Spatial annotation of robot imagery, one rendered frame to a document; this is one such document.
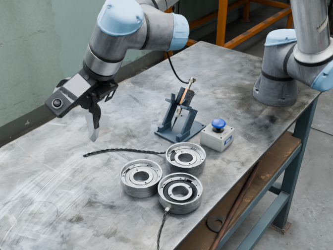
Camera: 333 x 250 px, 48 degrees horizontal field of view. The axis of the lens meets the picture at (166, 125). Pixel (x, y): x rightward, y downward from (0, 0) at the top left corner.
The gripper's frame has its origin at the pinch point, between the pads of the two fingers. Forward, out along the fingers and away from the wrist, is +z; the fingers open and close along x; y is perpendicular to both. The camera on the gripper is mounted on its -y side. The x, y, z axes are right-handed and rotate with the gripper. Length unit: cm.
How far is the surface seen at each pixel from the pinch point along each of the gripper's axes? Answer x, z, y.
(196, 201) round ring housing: -34.6, -7.1, 5.6
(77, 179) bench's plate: -10.1, 11.7, -3.0
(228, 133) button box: -28.4, -5.6, 31.6
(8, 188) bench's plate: -0.3, 17.9, -15.1
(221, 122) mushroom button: -24.9, -6.9, 31.2
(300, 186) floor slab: -75, 62, 121
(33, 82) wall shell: 85, 122, 78
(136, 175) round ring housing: -19.9, 3.2, 5.5
